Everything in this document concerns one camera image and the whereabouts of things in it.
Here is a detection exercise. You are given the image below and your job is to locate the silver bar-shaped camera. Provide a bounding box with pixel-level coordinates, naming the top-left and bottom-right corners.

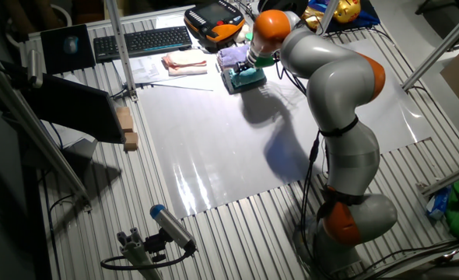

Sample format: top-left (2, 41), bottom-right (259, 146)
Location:
top-left (26, 48), bottom-right (44, 89)

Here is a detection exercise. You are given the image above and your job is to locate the black and orange teach pendant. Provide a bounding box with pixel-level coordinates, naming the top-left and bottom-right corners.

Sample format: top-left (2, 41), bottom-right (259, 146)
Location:
top-left (183, 0), bottom-right (247, 50)

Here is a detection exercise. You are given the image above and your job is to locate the grey computer mouse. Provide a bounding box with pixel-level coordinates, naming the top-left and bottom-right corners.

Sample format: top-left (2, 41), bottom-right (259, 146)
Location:
top-left (62, 35), bottom-right (79, 55)

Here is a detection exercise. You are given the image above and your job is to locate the blue cloth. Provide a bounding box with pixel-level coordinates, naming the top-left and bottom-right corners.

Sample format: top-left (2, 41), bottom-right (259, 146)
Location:
top-left (309, 0), bottom-right (381, 33)

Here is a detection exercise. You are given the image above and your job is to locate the aluminium extrusion camera stand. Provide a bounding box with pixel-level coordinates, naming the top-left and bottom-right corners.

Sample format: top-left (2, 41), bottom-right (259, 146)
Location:
top-left (116, 227), bottom-right (164, 280)

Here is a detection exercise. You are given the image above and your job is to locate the black mouse pad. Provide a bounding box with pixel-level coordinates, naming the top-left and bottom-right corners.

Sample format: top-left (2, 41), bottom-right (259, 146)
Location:
top-left (40, 23), bottom-right (97, 75)

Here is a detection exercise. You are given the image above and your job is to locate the black camera bracket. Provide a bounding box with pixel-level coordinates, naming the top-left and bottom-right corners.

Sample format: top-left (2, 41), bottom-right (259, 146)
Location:
top-left (143, 228), bottom-right (173, 264)

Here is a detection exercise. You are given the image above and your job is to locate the pink folded cloth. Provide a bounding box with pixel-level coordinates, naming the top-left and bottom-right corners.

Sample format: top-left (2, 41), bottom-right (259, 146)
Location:
top-left (167, 65), bottom-right (208, 77)
top-left (161, 49), bottom-right (208, 71)

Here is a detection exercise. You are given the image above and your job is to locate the glossy white table sheet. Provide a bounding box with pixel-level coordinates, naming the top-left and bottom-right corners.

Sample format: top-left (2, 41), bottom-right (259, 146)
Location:
top-left (135, 37), bottom-right (435, 219)

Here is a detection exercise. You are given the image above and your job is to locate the teal microfibre cloth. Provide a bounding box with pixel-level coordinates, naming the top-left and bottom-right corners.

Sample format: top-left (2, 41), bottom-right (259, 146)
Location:
top-left (229, 66), bottom-right (267, 89)

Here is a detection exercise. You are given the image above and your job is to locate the golden piggy bank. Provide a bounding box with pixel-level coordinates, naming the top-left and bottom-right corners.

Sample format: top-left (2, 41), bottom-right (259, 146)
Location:
top-left (332, 0), bottom-right (362, 24)

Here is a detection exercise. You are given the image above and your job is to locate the purple folded cloth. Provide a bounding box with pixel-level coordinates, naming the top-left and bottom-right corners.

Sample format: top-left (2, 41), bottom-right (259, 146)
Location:
top-left (216, 44), bottom-right (252, 71)

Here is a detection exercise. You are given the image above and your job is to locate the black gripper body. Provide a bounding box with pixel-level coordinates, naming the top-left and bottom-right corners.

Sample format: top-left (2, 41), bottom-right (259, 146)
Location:
top-left (240, 58), bottom-right (258, 73)

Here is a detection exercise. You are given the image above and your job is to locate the blue tissue pack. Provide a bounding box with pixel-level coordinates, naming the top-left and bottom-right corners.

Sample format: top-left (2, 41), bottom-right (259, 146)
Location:
top-left (426, 185), bottom-right (453, 221)

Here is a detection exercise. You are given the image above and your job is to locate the black monitor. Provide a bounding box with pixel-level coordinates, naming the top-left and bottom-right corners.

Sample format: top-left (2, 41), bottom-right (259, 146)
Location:
top-left (17, 72), bottom-right (128, 145)

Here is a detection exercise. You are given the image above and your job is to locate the black camera cable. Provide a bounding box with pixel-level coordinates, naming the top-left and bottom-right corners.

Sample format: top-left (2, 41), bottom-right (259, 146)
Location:
top-left (100, 248), bottom-right (196, 271)

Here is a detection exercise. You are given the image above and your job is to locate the green printed wrist mount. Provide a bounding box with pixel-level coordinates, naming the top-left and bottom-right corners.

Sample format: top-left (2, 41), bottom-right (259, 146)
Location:
top-left (245, 33), bottom-right (275, 69)

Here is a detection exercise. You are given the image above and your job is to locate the aluminium frame bar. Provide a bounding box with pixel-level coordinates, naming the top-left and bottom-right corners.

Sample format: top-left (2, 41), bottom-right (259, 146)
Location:
top-left (415, 159), bottom-right (459, 197)
top-left (402, 2), bottom-right (459, 91)

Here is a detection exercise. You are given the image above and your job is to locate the gold foil bag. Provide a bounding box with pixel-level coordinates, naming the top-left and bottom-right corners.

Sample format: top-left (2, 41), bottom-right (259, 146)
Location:
top-left (301, 5), bottom-right (328, 31)

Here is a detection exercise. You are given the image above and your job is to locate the white printed paper sheet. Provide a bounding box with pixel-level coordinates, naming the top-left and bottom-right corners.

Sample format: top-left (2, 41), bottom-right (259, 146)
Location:
top-left (112, 54), bottom-right (187, 85)

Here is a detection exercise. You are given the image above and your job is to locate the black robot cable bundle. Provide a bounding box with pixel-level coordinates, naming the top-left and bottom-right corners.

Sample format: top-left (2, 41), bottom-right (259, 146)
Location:
top-left (274, 50), bottom-right (331, 280)

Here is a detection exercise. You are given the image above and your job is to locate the white egg-shaped object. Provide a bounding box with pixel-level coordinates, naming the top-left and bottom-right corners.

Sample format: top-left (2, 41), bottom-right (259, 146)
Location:
top-left (233, 23), bottom-right (251, 44)

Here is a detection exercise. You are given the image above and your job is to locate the black filament spool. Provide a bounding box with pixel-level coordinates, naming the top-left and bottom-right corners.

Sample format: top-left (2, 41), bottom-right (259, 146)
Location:
top-left (257, 0), bottom-right (310, 17)

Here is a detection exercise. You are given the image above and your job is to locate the black computer keyboard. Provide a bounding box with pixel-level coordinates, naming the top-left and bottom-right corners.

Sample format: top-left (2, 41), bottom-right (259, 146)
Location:
top-left (93, 25), bottom-right (194, 64)

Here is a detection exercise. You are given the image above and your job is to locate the slanted aluminium frame beam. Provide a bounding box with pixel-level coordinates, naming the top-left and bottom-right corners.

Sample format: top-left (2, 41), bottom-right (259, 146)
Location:
top-left (0, 54), bottom-right (93, 213)

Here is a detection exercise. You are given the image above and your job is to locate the aluminium frame post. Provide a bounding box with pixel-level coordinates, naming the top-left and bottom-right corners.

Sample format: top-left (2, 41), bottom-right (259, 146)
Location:
top-left (317, 0), bottom-right (340, 33)
top-left (104, 0), bottom-right (139, 103)

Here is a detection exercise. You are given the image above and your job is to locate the silver camera with blue cap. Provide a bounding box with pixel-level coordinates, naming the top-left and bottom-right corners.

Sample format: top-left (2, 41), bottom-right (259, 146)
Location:
top-left (149, 204), bottom-right (198, 254)

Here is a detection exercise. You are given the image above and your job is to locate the grey folded cloth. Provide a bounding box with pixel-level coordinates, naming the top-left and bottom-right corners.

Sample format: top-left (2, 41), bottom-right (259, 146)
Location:
top-left (220, 69), bottom-right (268, 96)

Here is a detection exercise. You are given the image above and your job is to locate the wooden block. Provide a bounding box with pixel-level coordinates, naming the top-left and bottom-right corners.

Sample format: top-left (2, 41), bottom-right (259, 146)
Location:
top-left (123, 131), bottom-right (140, 152)
top-left (115, 106), bottom-right (135, 133)

